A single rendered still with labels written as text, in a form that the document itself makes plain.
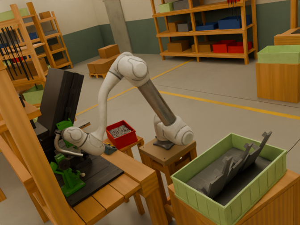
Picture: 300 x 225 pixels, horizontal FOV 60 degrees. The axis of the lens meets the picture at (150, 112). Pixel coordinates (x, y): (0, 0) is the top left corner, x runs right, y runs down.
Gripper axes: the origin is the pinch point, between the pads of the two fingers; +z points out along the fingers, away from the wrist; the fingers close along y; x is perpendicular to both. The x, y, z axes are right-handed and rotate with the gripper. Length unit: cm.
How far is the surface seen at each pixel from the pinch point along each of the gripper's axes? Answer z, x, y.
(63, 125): 4.3, -7.1, -1.2
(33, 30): 861, -388, 19
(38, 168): -62, 23, 19
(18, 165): -31.1, 27.0, 23.1
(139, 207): 28, 42, -108
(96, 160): 0.1, 10.6, -35.1
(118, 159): -15.2, 5.6, -45.7
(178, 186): -75, 12, -61
